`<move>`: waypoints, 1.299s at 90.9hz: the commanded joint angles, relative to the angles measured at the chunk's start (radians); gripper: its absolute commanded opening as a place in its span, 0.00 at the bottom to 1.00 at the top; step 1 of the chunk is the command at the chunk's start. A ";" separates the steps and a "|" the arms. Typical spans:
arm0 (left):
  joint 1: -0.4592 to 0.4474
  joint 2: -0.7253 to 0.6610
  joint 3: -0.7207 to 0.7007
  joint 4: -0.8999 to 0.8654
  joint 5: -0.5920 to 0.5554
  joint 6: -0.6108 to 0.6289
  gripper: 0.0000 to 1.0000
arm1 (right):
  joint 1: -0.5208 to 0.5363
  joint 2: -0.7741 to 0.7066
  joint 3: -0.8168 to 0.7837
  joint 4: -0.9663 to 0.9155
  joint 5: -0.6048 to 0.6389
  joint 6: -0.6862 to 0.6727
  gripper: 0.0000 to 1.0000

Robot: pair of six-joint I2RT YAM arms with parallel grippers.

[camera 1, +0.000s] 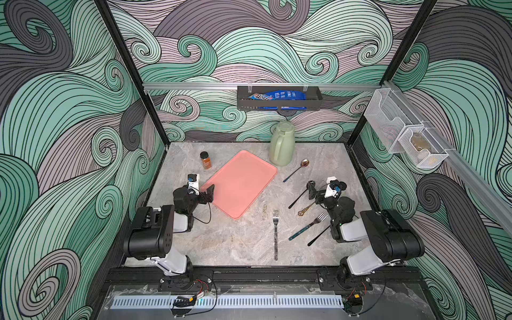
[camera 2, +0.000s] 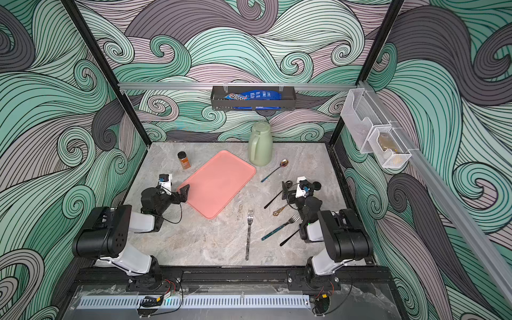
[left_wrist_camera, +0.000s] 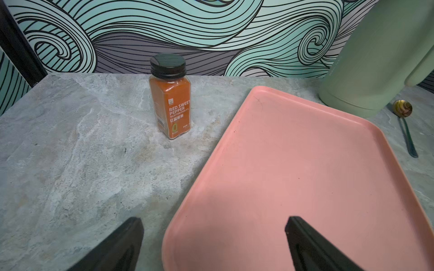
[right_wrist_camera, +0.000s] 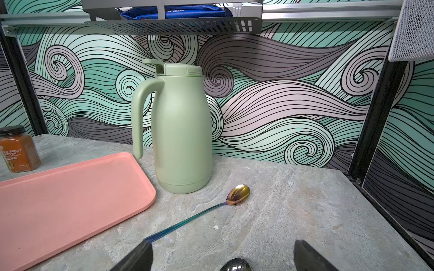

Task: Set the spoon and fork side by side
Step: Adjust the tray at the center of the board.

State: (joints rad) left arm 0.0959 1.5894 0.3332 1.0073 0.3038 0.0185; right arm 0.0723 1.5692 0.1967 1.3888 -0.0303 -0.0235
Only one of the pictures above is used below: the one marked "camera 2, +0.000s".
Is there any black spoon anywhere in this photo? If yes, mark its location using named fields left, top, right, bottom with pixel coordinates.
left=263, top=190, right=283, bottom=209
left=279, top=229, right=300, bottom=247

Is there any silver fork teal handle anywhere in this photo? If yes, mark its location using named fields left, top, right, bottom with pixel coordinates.
left=261, top=214, right=300, bottom=241

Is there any silver fork dark handle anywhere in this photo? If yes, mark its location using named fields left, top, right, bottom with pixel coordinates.
left=245, top=209, right=254, bottom=261

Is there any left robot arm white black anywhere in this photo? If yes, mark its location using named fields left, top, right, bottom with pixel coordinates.
left=71, top=184, right=190, bottom=277

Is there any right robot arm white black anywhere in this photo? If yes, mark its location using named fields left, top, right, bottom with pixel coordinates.
left=282, top=178, right=373, bottom=279

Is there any gold ornate fork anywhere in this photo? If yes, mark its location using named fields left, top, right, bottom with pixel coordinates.
left=273, top=205, right=288, bottom=217

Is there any rainbow iridescent spoon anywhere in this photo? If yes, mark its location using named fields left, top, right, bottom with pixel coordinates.
left=261, top=159, right=289, bottom=183

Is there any pink plastic tray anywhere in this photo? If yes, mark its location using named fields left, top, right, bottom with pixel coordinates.
left=180, top=151, right=256, bottom=219

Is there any orange spice jar black lid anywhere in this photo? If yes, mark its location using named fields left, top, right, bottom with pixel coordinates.
left=177, top=151, right=191, bottom=169

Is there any green thermos jug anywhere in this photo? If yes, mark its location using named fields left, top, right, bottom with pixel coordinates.
left=248, top=121, right=273, bottom=167

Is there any blue snack bag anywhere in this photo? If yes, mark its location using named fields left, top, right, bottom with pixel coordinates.
left=219, top=90, right=282, bottom=110

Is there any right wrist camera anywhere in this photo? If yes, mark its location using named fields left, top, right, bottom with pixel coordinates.
left=295, top=177, right=322, bottom=198

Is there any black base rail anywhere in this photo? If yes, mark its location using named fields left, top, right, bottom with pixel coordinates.
left=73, top=266, right=392, bottom=291

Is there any black wire wall basket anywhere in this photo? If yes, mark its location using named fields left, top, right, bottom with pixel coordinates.
left=211, top=85, right=297, bottom=111

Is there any white perforated cable duct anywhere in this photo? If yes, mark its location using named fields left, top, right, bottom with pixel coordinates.
left=76, top=294, right=311, bottom=310

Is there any clear plastic wall bin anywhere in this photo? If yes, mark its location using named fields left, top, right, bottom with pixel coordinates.
left=341, top=88, right=411, bottom=170

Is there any aluminium rail back wall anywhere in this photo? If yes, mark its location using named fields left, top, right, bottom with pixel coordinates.
left=118, top=81, right=357, bottom=93

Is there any aluminium rail wall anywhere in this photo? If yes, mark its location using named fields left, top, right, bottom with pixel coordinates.
left=357, top=81, right=511, bottom=303
left=118, top=81, right=357, bottom=93

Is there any aluminium rail right wall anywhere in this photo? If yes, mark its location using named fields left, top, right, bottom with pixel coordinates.
left=357, top=81, right=511, bottom=303

